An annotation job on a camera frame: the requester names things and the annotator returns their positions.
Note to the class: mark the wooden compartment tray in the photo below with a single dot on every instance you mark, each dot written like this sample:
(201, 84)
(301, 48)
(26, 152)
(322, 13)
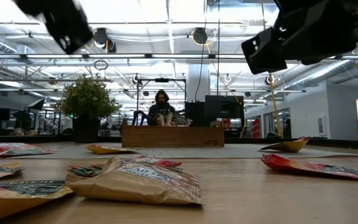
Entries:
(166, 137)

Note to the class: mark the red strawberry tea bag sachet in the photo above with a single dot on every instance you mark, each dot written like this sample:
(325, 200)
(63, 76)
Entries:
(14, 150)
(291, 165)
(163, 162)

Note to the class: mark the green potted artificial plant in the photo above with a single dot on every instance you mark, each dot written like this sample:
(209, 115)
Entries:
(87, 99)

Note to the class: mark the red object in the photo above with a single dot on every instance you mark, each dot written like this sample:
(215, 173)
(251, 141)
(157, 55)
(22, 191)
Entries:
(255, 127)

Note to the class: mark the person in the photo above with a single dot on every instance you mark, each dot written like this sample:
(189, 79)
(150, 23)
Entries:
(162, 107)

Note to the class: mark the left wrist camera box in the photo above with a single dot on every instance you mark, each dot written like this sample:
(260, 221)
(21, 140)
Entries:
(73, 34)

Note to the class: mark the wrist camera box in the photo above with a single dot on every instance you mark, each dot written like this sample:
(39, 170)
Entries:
(263, 51)
(73, 34)

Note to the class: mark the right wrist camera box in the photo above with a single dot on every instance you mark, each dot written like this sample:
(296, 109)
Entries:
(263, 51)

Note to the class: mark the black metal frame stand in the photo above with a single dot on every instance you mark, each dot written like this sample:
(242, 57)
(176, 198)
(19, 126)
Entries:
(162, 80)

